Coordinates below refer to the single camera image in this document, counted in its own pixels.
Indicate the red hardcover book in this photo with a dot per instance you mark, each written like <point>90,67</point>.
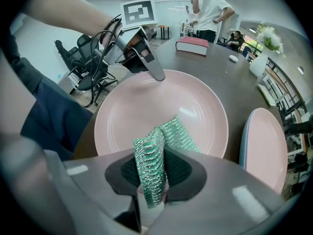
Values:
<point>193,45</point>

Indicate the person's left forearm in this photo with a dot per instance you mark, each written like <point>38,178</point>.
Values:
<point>73,11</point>

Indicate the black office chair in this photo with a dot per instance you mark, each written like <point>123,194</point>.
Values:
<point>67,55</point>
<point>90,65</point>

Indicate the pink plate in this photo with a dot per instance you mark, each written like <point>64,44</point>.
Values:
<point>151,106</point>
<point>266,146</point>

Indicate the blue plate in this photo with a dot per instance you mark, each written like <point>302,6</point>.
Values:
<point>242,146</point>

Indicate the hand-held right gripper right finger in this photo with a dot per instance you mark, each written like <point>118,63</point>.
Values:
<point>220,192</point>

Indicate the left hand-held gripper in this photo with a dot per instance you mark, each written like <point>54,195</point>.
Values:
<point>138,12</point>

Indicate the green patterned sponge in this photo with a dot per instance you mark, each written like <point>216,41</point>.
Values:
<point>151,160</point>

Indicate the yellow green sponge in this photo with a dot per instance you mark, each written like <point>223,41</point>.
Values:
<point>266,94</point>

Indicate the white ceramic vase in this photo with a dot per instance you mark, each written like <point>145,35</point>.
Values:
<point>258,66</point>

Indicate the small white oval case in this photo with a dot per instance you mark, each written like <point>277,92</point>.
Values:
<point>233,58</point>

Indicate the white vase with flowers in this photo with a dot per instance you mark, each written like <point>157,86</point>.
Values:
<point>269,39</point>

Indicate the person's black clothing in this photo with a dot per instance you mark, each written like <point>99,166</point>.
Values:
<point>53,111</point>

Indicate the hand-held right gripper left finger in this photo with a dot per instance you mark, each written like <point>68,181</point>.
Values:
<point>97,180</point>

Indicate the black metal railing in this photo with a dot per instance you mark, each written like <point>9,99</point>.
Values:
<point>288,87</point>

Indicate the person's left hand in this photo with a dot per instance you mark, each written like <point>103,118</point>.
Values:
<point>138,44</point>

